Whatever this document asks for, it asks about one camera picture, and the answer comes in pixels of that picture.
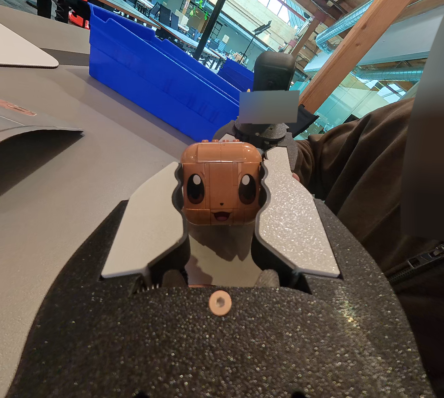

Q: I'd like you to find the black light stand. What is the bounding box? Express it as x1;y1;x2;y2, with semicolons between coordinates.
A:
243;20;273;59

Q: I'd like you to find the grey instruction booklet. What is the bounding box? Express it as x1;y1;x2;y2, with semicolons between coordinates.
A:
0;98;85;194

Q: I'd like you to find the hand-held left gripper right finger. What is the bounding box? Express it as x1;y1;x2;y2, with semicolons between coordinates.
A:
254;162;342;279

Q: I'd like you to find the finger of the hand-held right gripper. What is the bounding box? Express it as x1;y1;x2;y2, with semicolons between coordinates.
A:
264;146;297;180

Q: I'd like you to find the large silver air duct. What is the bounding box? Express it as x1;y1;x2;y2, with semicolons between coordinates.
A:
316;0;382;52

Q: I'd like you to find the white desk stand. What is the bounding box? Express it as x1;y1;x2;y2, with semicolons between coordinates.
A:
0;23;59;68

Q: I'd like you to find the black steel column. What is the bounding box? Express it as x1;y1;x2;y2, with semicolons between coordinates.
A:
192;0;247;60

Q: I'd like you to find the wooden beam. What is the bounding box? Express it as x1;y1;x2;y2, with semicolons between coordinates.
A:
299;0;444;112

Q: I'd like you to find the thin silver air duct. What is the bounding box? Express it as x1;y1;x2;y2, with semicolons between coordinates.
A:
350;65;429;81

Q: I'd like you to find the person's brown zip jacket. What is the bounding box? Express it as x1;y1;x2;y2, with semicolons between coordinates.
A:
326;193;444;395

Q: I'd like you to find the blue plastic bin stack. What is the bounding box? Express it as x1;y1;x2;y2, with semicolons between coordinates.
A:
218;58;255;93

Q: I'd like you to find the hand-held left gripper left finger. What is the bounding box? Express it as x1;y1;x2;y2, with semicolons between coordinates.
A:
101;162;191;280

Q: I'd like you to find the brown lego head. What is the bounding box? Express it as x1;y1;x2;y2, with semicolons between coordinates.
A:
180;140;268;226

